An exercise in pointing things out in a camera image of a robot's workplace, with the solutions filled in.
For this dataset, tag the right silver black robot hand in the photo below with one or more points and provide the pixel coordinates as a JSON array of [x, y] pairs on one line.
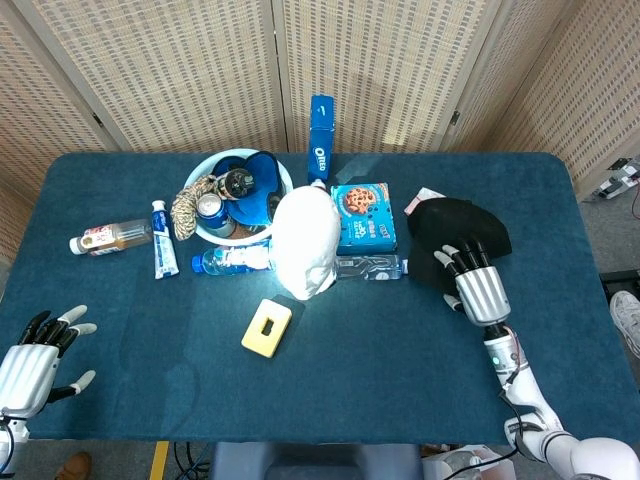
[[482, 295]]

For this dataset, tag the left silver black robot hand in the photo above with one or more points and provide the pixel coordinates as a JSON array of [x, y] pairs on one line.
[[22, 375]]

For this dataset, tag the black baseball cap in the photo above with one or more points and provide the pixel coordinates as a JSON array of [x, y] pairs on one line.
[[460, 225]]

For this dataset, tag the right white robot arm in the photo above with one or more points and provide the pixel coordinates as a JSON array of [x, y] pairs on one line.
[[530, 395]]

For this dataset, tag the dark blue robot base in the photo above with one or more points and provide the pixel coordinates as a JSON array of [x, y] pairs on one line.
[[315, 462]]

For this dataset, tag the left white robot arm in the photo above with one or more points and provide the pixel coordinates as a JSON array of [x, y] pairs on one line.
[[12, 432]]

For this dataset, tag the brown shoe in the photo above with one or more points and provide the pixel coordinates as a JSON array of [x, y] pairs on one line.
[[75, 465]]

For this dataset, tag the clear water bottle white cap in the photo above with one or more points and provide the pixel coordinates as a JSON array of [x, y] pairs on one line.
[[372, 267]]

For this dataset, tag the pink wet wipes pack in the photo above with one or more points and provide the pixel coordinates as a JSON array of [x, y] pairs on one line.
[[420, 197]]

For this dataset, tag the blue cookie box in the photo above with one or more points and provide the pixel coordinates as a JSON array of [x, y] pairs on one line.
[[367, 220]]

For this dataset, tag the white sneaker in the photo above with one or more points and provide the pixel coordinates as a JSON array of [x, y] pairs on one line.
[[627, 320]]

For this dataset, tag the amber tea bottle white cap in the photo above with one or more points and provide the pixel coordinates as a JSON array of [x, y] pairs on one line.
[[110, 236]]

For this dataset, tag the white power strip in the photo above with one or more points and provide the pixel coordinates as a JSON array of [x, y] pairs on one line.
[[620, 180]]

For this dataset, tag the white foam mannequin head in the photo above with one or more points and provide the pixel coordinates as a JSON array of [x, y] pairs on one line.
[[305, 240]]

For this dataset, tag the blue white toothpaste tube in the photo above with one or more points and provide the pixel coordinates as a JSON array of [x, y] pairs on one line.
[[164, 245]]

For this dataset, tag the blue Oreo box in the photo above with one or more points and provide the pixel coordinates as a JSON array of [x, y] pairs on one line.
[[320, 140]]

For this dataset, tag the yellow sponge with rectangular hole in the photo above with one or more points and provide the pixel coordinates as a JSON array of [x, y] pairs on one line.
[[255, 337]]

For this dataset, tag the blue label soda bottle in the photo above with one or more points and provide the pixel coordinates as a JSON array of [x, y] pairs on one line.
[[225, 260]]

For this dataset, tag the blue soda can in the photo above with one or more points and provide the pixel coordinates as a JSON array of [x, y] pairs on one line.
[[212, 210]]

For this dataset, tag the blue fabric item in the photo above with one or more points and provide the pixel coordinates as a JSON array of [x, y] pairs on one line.
[[260, 175]]

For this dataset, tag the light blue plastic basin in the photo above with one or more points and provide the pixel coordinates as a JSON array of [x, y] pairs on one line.
[[200, 172]]

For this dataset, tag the dark brown drink bottle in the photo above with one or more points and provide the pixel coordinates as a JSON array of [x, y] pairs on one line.
[[235, 182]]

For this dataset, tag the woven folding screen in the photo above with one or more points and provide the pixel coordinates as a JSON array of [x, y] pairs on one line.
[[175, 75]]

